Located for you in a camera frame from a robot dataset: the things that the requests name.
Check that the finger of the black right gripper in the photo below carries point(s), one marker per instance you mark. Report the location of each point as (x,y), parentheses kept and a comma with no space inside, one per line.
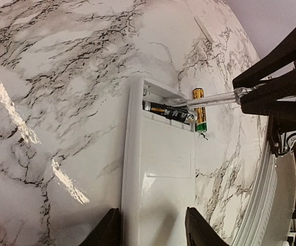
(280,56)
(268,100)

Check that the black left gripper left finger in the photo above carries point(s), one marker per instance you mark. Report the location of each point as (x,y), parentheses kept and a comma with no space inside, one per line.
(107,232)

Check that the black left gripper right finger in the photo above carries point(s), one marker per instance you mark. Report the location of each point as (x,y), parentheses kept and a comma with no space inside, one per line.
(199,232)

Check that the clear handled small screwdriver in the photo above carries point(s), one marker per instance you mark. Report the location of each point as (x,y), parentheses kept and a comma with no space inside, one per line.
(218,99)

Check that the white remote control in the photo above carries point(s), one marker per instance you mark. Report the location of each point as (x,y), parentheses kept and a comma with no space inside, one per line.
(158,182)

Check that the white remote battery cover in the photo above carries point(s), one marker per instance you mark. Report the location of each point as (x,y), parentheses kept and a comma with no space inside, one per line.
(205,28)

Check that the gold green AAA battery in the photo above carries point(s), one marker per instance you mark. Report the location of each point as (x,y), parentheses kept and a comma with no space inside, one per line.
(201,123)

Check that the black gold AAA battery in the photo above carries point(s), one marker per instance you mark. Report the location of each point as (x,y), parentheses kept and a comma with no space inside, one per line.
(179,114)

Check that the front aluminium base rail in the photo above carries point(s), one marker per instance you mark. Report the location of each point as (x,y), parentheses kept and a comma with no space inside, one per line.
(268,216)

